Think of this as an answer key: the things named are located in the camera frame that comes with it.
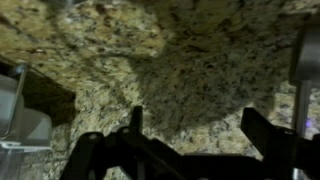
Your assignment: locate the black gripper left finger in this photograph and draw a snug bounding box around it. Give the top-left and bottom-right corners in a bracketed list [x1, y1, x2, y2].
[59, 106, 177, 180]

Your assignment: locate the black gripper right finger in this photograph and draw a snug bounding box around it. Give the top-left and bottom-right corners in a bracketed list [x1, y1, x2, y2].
[241, 108, 320, 180]

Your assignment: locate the stainless steel kitchen faucet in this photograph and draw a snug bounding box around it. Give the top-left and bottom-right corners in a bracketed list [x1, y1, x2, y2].
[288, 16, 320, 180]

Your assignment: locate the grey dish drying rack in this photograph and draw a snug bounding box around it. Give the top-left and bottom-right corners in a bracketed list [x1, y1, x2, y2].
[0, 64, 52, 180]

